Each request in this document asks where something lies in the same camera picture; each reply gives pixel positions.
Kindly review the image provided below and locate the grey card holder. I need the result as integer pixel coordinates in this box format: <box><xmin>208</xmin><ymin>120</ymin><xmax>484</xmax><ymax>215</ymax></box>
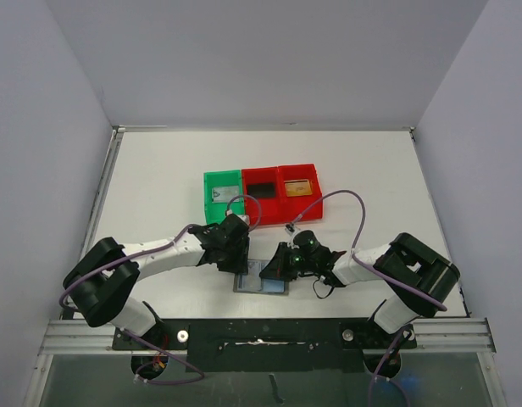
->
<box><xmin>233</xmin><ymin>259</ymin><xmax>289</xmax><ymax>296</ymax></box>

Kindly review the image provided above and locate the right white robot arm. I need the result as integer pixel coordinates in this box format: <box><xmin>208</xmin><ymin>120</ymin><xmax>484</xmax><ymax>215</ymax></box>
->
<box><xmin>260</xmin><ymin>230</ymin><xmax>460</xmax><ymax>347</ymax></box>

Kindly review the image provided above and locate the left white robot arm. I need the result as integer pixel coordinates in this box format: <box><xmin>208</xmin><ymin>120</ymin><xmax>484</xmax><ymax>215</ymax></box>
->
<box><xmin>58</xmin><ymin>213</ymin><xmax>250</xmax><ymax>348</ymax></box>

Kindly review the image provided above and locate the silver VIP card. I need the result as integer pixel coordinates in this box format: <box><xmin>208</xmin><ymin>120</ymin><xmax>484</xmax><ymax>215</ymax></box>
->
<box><xmin>211</xmin><ymin>185</ymin><xmax>240</xmax><ymax>204</ymax></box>

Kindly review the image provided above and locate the black card in bin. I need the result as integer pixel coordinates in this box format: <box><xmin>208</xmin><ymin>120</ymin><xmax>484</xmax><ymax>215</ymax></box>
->
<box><xmin>247</xmin><ymin>182</ymin><xmax>276</xmax><ymax>199</ymax></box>

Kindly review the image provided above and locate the gold credit card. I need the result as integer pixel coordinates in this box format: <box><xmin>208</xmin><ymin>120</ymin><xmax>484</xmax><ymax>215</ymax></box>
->
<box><xmin>284</xmin><ymin>179</ymin><xmax>313</xmax><ymax>198</ymax></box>

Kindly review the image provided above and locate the green plastic bin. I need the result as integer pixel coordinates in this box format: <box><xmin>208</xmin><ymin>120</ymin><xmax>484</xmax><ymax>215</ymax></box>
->
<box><xmin>203</xmin><ymin>170</ymin><xmax>243</xmax><ymax>224</ymax></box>

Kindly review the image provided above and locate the right red plastic bin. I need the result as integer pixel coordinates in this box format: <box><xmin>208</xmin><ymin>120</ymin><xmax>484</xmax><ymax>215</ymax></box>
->
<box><xmin>277</xmin><ymin>164</ymin><xmax>322</xmax><ymax>223</ymax></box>

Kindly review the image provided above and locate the red plastic bin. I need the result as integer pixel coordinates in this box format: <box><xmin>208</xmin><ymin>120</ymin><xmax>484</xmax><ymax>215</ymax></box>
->
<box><xmin>277</xmin><ymin>164</ymin><xmax>322</xmax><ymax>223</ymax></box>
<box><xmin>242</xmin><ymin>167</ymin><xmax>284</xmax><ymax>226</ymax></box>

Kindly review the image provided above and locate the middle red plastic bin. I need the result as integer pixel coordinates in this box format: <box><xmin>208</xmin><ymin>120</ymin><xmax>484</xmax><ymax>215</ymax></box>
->
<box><xmin>242</xmin><ymin>167</ymin><xmax>284</xmax><ymax>226</ymax></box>

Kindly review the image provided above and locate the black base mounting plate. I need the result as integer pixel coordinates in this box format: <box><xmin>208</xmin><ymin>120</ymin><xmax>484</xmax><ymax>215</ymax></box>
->
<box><xmin>111</xmin><ymin>303</ymin><xmax>417</xmax><ymax>381</ymax></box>

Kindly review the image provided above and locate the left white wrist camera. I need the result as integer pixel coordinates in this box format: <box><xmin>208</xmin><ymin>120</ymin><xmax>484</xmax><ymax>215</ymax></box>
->
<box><xmin>225</xmin><ymin>210</ymin><xmax>251</xmax><ymax>226</ymax></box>

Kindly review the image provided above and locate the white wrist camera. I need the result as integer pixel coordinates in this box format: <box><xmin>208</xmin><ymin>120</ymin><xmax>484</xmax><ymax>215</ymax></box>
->
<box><xmin>225</xmin><ymin>210</ymin><xmax>251</xmax><ymax>226</ymax></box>
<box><xmin>285</xmin><ymin>223</ymin><xmax>301</xmax><ymax>249</ymax></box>

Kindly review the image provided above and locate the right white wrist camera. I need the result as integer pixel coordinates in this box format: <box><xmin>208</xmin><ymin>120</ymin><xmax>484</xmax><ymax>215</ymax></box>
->
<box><xmin>285</xmin><ymin>223</ymin><xmax>301</xmax><ymax>249</ymax></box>

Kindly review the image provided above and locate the aluminium table edge rail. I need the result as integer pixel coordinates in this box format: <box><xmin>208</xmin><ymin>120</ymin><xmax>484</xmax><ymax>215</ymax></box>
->
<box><xmin>79</xmin><ymin>125</ymin><xmax>164</xmax><ymax>260</ymax></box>

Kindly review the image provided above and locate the front aluminium frame rail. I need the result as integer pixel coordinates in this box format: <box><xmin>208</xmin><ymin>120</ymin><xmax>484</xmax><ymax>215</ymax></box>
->
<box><xmin>24</xmin><ymin>317</ymin><xmax>507</xmax><ymax>406</ymax></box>

